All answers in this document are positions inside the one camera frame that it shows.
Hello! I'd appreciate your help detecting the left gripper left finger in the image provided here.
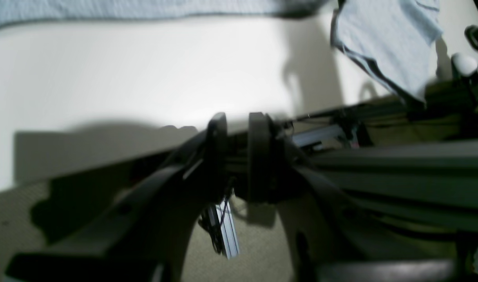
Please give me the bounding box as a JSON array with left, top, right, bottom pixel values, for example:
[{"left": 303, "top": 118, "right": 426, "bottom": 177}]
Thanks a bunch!
[{"left": 6, "top": 113, "right": 228, "bottom": 282}]

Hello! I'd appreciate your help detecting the grey T-shirt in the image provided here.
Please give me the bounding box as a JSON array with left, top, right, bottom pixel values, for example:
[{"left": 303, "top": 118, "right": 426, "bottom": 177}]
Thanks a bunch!
[{"left": 0, "top": 0, "right": 443, "bottom": 103}]

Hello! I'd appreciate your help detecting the aluminium frame rail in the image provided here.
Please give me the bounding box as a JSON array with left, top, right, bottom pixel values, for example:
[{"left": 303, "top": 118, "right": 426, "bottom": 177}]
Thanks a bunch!
[{"left": 309, "top": 139, "right": 478, "bottom": 233}]

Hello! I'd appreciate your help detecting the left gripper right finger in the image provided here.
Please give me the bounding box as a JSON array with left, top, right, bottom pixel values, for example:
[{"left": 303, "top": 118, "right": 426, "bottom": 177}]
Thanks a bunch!
[{"left": 248, "top": 112, "right": 478, "bottom": 282}]

